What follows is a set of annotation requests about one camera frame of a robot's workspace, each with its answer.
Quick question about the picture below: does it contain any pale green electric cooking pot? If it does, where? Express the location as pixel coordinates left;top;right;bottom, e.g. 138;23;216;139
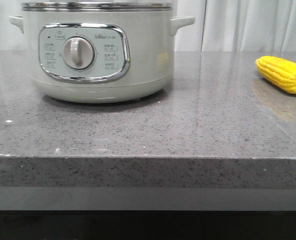
9;2;195;103

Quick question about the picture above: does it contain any yellow corn cob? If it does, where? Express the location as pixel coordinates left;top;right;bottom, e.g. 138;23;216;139
255;55;296;95

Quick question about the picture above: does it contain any white pleated curtain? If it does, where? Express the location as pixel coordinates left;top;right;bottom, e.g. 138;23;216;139
0;0;296;53

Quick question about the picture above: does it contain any glass pot lid steel rim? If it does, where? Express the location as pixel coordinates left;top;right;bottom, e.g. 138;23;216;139
21;1;173;12

